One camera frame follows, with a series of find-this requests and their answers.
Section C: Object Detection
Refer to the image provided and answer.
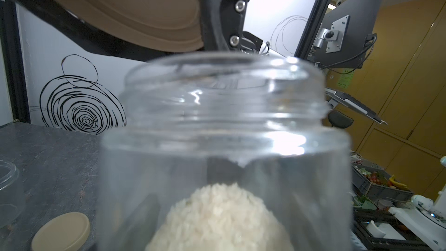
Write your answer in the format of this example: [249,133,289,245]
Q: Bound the grey crate of items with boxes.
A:
[351,163,413,202]

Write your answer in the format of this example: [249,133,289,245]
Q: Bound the black wall monitor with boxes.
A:
[308,0,382,70]

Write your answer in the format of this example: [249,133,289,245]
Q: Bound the white appliance outside cell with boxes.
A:
[388,156,446,251]

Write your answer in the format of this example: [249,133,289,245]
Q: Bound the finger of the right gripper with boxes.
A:
[12,0,167,62]
[200,0,249,51]

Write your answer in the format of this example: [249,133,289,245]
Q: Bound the glass rice jar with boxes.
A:
[1,160,25,228]

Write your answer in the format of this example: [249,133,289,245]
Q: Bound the beige lid of jar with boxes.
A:
[54,0,203,52]

